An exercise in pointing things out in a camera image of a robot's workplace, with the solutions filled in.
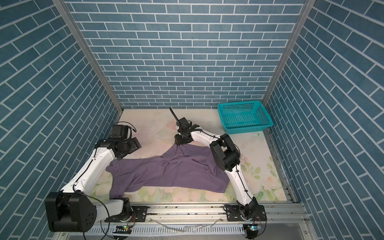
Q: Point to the teal plastic basket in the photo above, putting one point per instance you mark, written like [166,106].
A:
[244,117]

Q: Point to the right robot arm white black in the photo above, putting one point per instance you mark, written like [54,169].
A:
[227,158]

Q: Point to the circuit board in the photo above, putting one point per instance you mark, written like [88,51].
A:
[253,227]
[123,230]

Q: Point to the left circuit board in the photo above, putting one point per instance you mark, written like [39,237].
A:
[123,230]

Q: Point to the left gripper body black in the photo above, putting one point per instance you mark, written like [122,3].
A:
[129,146]

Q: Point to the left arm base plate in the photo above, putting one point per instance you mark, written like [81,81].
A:
[135,214]

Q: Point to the white vent grille strip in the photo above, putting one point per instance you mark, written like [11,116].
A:
[175,230]

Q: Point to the aluminium front rail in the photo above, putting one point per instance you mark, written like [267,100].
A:
[205,213]

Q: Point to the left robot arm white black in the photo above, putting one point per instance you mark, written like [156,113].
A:
[72,209]

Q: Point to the purple trousers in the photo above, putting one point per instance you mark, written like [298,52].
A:
[185,166]

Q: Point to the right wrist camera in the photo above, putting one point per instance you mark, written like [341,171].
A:
[185,126]

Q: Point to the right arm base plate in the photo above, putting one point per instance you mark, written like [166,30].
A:
[237,213]

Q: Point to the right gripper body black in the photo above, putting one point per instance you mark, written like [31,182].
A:
[181,140]

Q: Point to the right circuit board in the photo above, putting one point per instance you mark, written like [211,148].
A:
[253,227]

